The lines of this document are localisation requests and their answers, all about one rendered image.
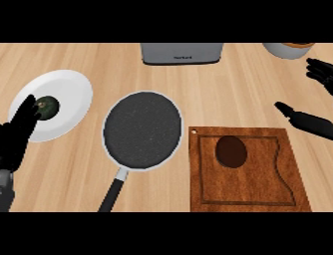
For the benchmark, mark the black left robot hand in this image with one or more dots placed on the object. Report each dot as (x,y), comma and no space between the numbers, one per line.
(2,139)

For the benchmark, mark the dark frying pan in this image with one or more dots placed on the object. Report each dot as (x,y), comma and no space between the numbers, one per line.
(143,132)

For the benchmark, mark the brown wooden cutting board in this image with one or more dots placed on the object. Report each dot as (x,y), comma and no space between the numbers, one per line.
(246,172)

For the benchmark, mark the green avocado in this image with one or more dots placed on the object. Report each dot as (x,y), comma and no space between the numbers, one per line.
(48,108)

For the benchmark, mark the white round plate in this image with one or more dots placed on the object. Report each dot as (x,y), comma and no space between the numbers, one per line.
(61,103)

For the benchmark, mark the grey pot with orange content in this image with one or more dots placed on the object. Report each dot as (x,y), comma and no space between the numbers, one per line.
(288,50)

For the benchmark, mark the grey toaster appliance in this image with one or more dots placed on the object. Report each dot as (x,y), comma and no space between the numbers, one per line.
(181,53)

